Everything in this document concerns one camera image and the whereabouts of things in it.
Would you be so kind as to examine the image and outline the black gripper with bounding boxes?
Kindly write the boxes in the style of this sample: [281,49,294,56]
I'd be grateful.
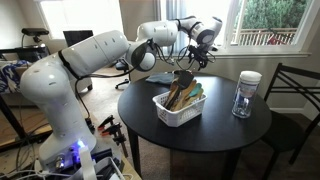
[188,44,215,72]

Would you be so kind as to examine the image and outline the black spatula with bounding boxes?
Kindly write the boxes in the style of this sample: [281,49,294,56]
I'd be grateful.
[165,70,195,111]

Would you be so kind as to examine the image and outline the teal spatula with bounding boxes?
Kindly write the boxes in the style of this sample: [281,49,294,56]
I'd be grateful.
[188,82,203,100]

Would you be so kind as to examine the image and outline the steel cutlery holder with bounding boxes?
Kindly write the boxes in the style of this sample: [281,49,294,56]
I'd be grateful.
[171,68,194,81]

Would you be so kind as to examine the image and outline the wooden spatula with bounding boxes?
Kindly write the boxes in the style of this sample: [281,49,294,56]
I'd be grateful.
[172,79,198,113]

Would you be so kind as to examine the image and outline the white plastic basket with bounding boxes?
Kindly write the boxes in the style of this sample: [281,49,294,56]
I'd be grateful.
[152,90,208,128]

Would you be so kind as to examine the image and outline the light wooden turner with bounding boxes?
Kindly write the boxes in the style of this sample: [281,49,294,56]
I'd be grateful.
[185,88,205,108]

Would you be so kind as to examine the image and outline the wooden spoon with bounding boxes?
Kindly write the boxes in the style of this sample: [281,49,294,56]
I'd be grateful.
[164,78,181,109]

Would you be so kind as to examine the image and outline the blue cloth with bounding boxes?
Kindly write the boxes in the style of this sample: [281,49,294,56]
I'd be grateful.
[145,72,175,86]

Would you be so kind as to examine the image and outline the clear jar white lid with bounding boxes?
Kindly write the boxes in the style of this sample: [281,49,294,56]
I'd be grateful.
[231,70,263,119]

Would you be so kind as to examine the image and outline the black round table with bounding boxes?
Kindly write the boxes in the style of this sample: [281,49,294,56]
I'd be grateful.
[117,72,273,180]

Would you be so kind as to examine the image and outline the grey curtain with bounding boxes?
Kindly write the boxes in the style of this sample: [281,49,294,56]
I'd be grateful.
[153,0,188,57]

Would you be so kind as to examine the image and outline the white deck railing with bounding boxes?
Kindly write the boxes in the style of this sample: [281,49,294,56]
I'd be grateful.
[231,28,298,47]

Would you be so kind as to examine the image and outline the black office chair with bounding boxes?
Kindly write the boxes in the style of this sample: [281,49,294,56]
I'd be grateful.
[114,58,132,90]

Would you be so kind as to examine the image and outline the black metal chair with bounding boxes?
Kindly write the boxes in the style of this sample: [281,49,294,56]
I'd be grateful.
[259,62,320,180]

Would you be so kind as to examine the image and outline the black orange clamp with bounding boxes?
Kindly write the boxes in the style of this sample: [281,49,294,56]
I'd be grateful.
[97,114,115,132]
[101,122,129,158]

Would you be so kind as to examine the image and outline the black monitor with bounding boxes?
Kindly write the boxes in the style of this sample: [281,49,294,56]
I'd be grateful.
[62,29,95,48]

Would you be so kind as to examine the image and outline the white framed living room window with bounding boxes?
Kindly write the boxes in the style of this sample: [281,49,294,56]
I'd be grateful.
[34,0,125,42]

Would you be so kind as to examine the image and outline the white plastic box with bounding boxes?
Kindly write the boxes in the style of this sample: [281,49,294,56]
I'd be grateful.
[74,146,127,180]

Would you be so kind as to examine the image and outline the black side desk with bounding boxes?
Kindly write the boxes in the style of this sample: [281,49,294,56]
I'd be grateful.
[0,44,52,141]

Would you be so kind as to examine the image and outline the blue white patterned fabric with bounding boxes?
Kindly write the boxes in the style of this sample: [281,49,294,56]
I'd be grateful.
[0,59,33,95]

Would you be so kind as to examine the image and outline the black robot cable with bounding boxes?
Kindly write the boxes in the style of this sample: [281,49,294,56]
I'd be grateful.
[73,19,218,134]

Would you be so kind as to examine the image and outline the black camera on stand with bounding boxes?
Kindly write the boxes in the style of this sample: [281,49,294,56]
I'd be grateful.
[21,27,50,45]

